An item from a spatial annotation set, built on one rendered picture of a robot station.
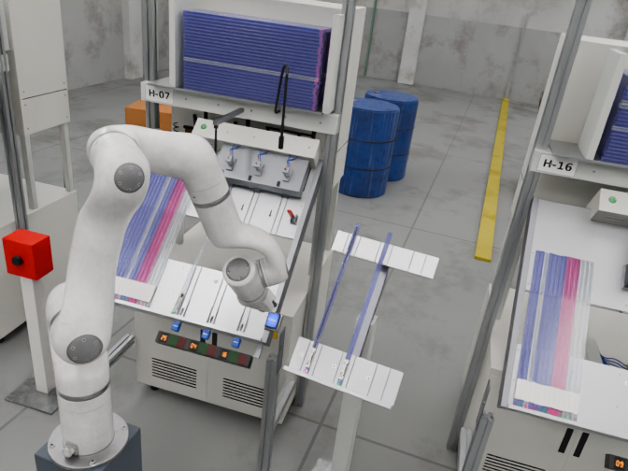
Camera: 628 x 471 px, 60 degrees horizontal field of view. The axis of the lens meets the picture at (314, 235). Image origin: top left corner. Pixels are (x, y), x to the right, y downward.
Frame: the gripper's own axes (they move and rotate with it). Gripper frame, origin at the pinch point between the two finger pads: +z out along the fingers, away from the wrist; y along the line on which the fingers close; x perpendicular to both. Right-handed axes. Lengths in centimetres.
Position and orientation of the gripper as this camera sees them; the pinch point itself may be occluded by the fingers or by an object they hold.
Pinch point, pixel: (262, 306)
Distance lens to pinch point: 164.9
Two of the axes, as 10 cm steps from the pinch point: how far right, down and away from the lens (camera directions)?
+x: 2.7, -8.9, 3.6
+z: 1.0, 4.0, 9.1
